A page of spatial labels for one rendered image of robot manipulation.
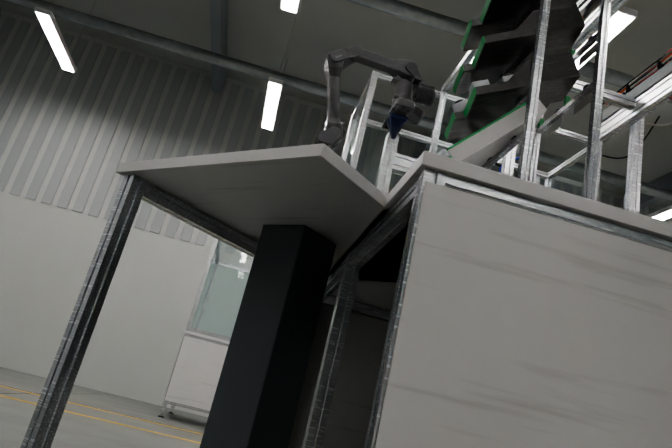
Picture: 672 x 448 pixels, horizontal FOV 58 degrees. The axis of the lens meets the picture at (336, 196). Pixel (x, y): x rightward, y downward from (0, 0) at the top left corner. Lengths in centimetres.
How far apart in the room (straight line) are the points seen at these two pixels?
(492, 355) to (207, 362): 583
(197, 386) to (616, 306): 587
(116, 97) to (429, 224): 1021
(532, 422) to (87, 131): 1022
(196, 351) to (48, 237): 436
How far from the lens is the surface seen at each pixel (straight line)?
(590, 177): 158
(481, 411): 111
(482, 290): 113
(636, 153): 322
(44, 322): 1024
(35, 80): 1153
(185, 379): 683
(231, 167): 142
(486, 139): 154
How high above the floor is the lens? 35
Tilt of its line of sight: 20 degrees up
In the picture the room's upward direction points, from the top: 14 degrees clockwise
